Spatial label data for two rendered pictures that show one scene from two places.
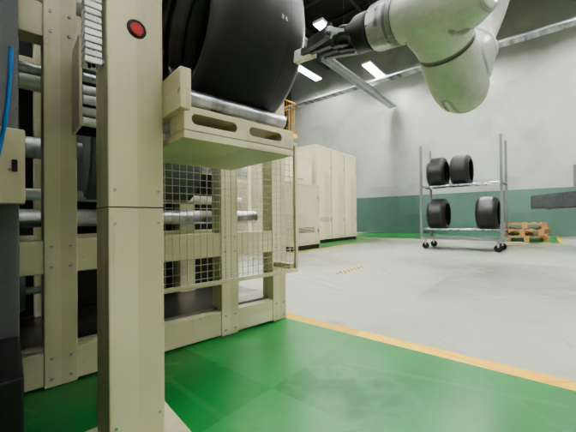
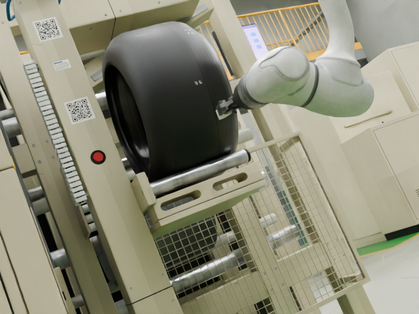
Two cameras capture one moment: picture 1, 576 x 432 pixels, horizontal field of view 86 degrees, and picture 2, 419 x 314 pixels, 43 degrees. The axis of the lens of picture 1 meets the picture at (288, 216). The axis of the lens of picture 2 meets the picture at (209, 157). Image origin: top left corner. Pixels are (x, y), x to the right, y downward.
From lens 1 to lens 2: 74 cm
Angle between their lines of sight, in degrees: 22
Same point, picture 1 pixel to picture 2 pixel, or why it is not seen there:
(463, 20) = (289, 89)
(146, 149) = (140, 245)
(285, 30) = (203, 91)
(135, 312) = not seen: outside the picture
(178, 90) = (142, 193)
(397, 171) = not seen: outside the picture
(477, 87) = (350, 101)
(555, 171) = not seen: outside the picture
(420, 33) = (274, 99)
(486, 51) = (338, 76)
